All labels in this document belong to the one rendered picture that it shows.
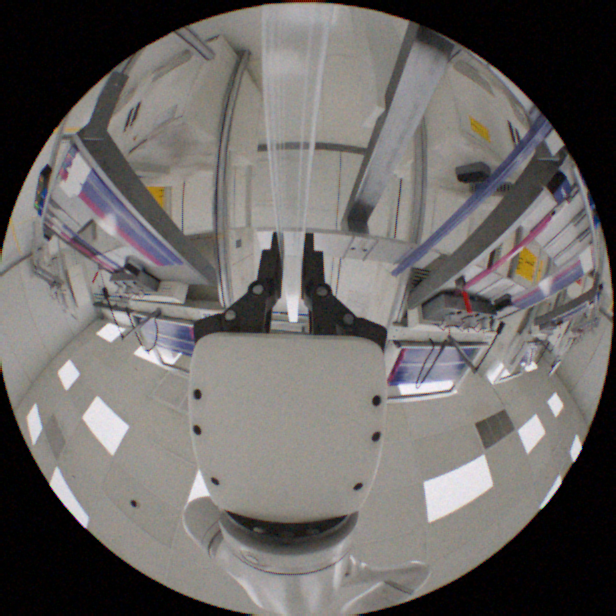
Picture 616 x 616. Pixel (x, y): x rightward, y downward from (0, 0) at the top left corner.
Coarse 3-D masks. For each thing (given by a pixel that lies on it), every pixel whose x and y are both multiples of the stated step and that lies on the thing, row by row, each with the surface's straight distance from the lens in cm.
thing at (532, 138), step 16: (544, 128) 28; (528, 144) 27; (512, 160) 26; (496, 176) 26; (480, 192) 27; (464, 208) 28; (448, 224) 30; (432, 240) 32; (416, 256) 35; (400, 272) 41
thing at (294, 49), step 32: (288, 32) 6; (320, 32) 6; (288, 64) 5; (320, 64) 5; (288, 96) 5; (320, 96) 5; (288, 128) 6; (288, 160) 6; (288, 192) 7; (288, 224) 8; (288, 256) 11; (288, 288) 16
